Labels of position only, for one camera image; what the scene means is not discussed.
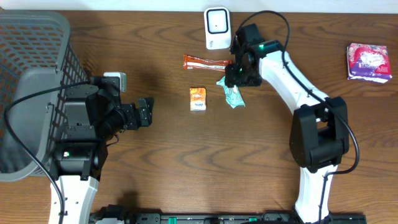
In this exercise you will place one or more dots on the brown snack bar wrapper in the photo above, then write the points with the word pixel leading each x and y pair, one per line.
pixel 191 62

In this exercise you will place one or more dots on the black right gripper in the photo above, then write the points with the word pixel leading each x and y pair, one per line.
pixel 231 78

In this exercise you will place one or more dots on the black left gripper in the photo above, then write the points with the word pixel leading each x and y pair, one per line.
pixel 137 114

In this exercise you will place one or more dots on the purple red tissue pack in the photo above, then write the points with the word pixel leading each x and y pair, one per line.
pixel 368 62

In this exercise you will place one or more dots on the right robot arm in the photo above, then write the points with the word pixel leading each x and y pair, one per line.
pixel 318 137

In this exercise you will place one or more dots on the orange tissue packet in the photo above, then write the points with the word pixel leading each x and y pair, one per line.
pixel 198 99

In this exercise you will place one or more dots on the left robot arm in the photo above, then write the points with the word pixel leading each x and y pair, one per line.
pixel 95 114

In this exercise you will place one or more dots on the teal snack wrapper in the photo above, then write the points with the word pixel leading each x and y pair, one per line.
pixel 232 95

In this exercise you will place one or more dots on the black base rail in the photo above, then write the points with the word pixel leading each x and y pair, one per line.
pixel 156 218

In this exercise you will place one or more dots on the white barcode scanner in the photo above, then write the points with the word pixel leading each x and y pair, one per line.
pixel 217 28

